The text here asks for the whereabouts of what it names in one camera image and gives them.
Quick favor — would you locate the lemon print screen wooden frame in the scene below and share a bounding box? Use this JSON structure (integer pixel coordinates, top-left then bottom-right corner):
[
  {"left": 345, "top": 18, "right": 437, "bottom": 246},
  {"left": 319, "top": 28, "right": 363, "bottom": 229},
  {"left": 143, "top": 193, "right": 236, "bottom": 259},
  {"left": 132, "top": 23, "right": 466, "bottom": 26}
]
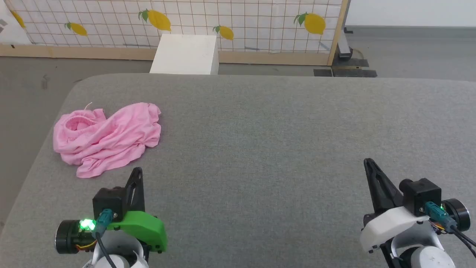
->
[{"left": 0, "top": 0, "right": 350, "bottom": 67}]

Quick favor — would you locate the black floor mat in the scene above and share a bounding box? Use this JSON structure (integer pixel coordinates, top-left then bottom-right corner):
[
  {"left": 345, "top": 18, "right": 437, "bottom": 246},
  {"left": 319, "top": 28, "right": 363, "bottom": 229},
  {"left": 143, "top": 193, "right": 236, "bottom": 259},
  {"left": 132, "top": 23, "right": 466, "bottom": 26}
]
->
[{"left": 313, "top": 58, "right": 377, "bottom": 78}]

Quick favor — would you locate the white box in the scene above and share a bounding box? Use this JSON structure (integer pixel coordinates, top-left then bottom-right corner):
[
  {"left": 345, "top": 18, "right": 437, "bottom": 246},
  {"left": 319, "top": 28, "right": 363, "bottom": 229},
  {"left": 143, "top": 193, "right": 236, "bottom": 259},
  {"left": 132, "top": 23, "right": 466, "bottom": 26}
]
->
[{"left": 149, "top": 34, "right": 219, "bottom": 75}]

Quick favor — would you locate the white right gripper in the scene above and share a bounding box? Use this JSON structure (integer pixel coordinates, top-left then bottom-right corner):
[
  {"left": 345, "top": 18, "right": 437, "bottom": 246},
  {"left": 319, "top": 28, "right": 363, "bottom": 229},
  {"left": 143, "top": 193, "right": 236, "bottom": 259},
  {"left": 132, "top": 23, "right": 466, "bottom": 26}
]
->
[{"left": 360, "top": 158, "right": 434, "bottom": 254}]

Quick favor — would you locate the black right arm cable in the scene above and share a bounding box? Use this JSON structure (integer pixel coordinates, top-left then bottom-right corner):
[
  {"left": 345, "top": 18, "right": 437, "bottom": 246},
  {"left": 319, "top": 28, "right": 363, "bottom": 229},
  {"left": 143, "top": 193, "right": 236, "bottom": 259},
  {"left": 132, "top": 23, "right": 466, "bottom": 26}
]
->
[{"left": 425, "top": 202, "right": 476, "bottom": 258}]

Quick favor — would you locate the pink cloth garment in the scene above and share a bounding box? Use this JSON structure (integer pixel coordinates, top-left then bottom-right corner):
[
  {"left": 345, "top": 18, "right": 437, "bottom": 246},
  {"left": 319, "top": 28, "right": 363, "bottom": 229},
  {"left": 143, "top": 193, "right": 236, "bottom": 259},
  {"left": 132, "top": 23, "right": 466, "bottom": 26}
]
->
[{"left": 53, "top": 102, "right": 162, "bottom": 179}]

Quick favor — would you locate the metal screen foot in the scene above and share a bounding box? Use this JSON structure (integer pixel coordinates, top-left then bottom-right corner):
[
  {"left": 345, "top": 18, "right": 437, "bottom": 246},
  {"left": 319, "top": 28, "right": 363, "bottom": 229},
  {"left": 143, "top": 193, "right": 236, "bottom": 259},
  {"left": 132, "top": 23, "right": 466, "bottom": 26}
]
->
[{"left": 337, "top": 26, "right": 354, "bottom": 61}]

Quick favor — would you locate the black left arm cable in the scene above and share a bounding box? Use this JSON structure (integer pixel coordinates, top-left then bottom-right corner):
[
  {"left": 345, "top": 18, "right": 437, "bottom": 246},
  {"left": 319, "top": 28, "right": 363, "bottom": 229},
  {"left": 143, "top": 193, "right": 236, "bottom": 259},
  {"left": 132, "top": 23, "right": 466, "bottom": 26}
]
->
[{"left": 91, "top": 208, "right": 119, "bottom": 268}]

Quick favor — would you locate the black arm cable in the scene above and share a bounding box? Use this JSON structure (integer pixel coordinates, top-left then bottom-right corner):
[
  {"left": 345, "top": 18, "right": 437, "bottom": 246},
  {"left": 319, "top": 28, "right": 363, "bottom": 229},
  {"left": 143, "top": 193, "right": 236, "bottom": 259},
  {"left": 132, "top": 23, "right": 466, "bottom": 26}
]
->
[
  {"left": 425, "top": 202, "right": 476, "bottom": 258},
  {"left": 91, "top": 208, "right": 119, "bottom": 268}
]

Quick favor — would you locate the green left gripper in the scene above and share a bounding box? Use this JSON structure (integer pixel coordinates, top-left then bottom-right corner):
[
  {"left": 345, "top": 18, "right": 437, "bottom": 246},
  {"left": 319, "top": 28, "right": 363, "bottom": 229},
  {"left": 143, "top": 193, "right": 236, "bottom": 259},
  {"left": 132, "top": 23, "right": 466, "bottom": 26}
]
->
[{"left": 107, "top": 167, "right": 168, "bottom": 253}]

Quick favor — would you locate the grey fabric sofa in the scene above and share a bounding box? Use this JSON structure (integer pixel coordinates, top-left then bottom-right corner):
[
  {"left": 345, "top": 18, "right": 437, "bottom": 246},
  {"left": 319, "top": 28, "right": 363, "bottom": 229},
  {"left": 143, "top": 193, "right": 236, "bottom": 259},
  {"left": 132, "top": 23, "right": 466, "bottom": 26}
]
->
[{"left": 0, "top": 73, "right": 476, "bottom": 268}]

